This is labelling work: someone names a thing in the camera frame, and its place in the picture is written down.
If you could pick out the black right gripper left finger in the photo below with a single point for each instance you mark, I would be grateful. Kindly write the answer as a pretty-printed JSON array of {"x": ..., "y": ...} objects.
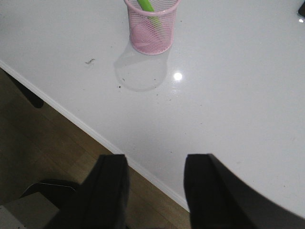
[{"x": 101, "y": 200}]

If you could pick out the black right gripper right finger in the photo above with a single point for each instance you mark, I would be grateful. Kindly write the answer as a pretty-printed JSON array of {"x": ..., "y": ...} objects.
[{"x": 218, "y": 199}]

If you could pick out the green marker pen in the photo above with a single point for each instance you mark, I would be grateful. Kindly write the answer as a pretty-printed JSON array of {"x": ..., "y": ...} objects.
[{"x": 146, "y": 6}]

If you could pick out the pink mesh pen holder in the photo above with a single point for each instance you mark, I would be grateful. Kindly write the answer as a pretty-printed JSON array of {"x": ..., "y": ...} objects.
[{"x": 144, "y": 37}]

